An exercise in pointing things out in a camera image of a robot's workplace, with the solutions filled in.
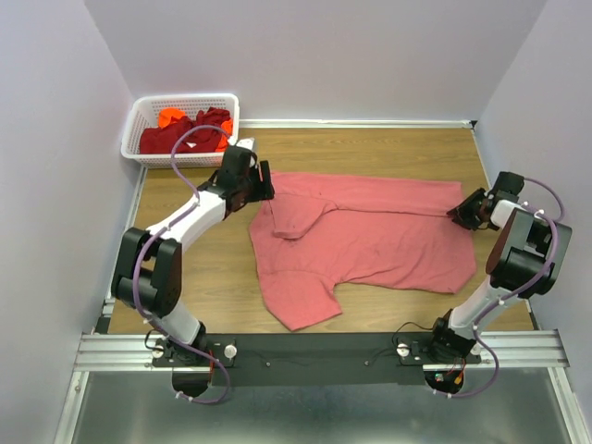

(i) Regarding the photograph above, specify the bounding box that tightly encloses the pink t shirt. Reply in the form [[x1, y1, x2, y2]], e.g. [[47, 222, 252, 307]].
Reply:
[[249, 172, 476, 331]]

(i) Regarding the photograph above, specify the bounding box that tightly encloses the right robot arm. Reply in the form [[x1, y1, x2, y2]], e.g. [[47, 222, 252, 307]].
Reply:
[[427, 171, 573, 361]]

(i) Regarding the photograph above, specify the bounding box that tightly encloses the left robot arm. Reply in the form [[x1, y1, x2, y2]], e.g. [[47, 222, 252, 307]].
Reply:
[[111, 138, 275, 356]]

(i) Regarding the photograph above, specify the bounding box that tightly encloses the dark red t shirt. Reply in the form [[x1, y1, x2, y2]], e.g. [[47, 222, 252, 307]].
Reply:
[[139, 106, 231, 155]]

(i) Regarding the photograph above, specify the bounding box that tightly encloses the orange t shirt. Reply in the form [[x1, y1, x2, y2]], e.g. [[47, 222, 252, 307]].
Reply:
[[156, 107, 233, 154]]

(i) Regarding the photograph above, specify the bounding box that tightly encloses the white plastic laundry basket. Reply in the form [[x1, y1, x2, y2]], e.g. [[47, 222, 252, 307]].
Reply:
[[120, 93, 240, 168]]

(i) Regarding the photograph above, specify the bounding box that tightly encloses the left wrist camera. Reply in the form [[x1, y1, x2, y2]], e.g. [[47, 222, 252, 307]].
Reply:
[[236, 137, 256, 152]]

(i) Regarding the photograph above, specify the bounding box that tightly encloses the aluminium frame rail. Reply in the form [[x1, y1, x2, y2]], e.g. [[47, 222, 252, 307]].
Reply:
[[74, 330, 569, 372]]

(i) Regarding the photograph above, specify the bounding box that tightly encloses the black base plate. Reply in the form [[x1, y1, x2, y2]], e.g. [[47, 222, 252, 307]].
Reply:
[[149, 331, 481, 388]]

